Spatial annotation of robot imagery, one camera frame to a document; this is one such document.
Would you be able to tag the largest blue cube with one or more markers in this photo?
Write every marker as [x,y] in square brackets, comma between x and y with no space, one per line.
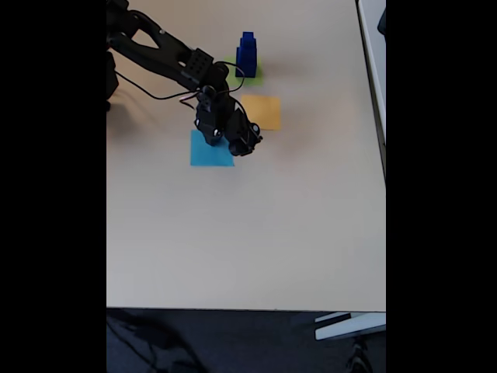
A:
[246,70]

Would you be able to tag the large blue cube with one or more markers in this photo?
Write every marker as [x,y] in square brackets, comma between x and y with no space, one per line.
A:
[247,54]

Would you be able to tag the small blue cube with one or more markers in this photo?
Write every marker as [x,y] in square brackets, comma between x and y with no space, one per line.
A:
[247,39]

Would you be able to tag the blue paper square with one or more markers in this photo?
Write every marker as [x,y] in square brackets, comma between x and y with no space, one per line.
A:
[202,157]

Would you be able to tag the green paper square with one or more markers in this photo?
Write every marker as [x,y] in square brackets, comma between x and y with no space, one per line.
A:
[229,75]

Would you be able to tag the orange paper square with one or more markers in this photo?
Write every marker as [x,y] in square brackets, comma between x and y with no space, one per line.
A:
[264,112]

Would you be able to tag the white adjacent table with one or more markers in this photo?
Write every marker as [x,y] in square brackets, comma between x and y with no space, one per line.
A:
[374,46]

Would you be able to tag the dark object on adjacent table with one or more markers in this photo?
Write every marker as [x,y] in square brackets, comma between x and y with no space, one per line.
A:
[383,23]

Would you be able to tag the white table foot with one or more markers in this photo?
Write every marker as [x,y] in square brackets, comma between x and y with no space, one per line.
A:
[349,326]

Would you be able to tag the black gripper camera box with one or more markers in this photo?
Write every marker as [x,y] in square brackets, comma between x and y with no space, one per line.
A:
[244,134]

